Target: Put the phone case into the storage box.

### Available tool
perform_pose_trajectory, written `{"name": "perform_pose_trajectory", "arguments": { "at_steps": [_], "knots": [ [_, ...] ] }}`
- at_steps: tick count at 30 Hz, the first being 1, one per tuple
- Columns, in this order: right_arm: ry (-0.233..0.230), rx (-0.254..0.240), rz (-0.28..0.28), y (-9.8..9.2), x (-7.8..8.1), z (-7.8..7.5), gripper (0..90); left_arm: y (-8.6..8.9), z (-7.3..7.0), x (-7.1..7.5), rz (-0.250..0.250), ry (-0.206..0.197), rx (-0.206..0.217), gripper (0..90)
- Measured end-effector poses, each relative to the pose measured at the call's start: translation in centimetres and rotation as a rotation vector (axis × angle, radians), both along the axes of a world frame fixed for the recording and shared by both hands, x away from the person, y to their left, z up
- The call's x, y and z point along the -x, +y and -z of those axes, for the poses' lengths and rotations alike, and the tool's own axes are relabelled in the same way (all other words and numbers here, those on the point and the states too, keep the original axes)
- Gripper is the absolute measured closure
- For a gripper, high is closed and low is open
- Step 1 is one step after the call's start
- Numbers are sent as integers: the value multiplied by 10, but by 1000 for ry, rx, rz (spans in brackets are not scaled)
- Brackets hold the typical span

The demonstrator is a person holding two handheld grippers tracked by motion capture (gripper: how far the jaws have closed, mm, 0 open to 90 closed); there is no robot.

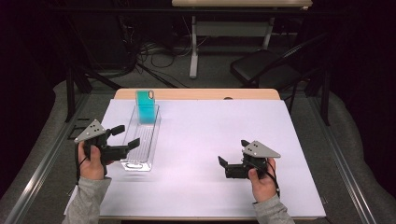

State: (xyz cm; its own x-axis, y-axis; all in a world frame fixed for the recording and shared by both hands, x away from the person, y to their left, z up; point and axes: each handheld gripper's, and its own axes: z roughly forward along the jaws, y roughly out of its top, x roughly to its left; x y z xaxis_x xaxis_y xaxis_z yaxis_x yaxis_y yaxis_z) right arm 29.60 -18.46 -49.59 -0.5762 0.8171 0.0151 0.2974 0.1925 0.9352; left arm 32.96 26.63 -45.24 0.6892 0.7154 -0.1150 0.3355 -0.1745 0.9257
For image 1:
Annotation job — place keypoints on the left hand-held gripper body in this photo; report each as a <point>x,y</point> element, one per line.
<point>102,149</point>

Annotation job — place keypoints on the white table cover sheet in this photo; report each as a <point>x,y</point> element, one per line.
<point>199,133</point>

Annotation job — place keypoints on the black folding chair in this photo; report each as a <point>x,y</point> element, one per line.
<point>261,67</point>

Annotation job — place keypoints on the white-legged desk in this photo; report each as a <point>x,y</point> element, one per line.
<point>194,46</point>

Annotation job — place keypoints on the black metal stand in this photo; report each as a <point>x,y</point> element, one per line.
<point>71,93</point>

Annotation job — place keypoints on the aluminium floor rail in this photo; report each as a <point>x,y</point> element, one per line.
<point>342,168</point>
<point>40,168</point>

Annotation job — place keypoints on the clear plastic storage container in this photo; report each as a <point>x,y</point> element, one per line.
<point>144,140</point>

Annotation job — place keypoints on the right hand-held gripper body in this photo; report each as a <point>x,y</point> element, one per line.
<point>249,161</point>

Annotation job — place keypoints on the person's left hand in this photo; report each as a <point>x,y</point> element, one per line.
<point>91,168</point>

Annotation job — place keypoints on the person's right hand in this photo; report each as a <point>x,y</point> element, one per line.
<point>263,186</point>

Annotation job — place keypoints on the blue translucent phone case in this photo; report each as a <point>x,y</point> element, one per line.
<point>145,107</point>

